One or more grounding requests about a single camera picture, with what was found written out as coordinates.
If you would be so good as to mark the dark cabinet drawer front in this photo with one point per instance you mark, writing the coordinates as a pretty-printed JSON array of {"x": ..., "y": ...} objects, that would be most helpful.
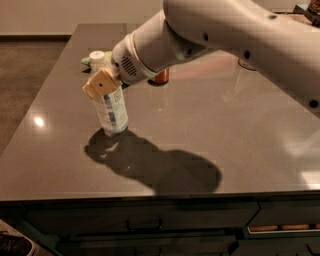
[{"x": 161, "y": 217}]

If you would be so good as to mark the dark shoe on floor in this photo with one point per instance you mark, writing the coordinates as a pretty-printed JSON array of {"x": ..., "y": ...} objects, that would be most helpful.
[{"x": 15, "y": 246}]

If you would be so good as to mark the red soda can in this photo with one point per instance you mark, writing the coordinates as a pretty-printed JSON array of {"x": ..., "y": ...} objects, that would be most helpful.
[{"x": 161, "y": 78}]

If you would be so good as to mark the wire mesh pencil cup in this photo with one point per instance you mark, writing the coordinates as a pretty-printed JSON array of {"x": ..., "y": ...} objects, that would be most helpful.
[{"x": 245, "y": 65}]

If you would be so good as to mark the green chip bag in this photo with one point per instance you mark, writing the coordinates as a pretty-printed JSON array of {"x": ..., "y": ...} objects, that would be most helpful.
[{"x": 96, "y": 57}]

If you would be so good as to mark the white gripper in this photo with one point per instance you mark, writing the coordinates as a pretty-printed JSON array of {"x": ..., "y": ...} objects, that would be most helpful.
[{"x": 128, "y": 63}]

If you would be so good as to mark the clear blue-labelled plastic bottle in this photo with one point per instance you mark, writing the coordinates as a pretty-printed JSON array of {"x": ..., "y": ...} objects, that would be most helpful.
[{"x": 111, "y": 108}]

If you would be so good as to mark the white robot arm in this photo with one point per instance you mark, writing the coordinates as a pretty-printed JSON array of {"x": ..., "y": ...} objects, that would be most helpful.
[{"x": 285, "y": 51}]

